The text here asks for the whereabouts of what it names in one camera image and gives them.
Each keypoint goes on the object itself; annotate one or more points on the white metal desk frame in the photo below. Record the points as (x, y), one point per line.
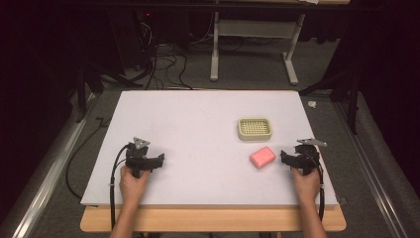
(254, 29)

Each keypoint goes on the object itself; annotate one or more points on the person's left hand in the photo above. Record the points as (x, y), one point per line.
(132, 186)

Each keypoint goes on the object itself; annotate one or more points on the beige soap dish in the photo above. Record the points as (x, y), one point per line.
(254, 129)

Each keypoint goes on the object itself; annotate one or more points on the wooden table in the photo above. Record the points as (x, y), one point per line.
(211, 218)

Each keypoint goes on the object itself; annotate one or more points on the white table board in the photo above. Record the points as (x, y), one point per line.
(204, 139)

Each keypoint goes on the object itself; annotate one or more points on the crumpled white paper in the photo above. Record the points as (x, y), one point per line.
(312, 104)

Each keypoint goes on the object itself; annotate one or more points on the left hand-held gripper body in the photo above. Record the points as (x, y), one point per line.
(137, 158)

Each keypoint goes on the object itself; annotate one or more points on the person's right hand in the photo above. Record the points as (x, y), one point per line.
(306, 186)

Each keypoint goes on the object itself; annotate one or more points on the black metal stand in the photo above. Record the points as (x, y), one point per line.
(346, 86)
(86, 82)

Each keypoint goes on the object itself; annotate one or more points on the silver metal rail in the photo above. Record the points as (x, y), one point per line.
(369, 172)
(49, 172)

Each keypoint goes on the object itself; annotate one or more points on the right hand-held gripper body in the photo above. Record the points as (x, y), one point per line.
(307, 157)

